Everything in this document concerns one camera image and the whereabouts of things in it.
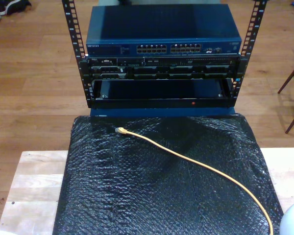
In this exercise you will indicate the black sneaker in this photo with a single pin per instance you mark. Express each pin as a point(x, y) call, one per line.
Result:
point(14, 6)

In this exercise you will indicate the black open rack frame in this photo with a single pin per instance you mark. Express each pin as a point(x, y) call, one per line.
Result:
point(72, 22)

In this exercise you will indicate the black rack server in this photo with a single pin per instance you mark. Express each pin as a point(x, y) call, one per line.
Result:
point(161, 69)

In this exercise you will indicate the black bubble mat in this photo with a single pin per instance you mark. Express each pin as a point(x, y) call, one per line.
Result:
point(137, 191)

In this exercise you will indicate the blue flat base box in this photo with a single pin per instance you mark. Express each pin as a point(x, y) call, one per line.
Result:
point(161, 112)

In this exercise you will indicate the blue network switch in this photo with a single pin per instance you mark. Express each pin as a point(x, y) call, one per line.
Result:
point(161, 22)

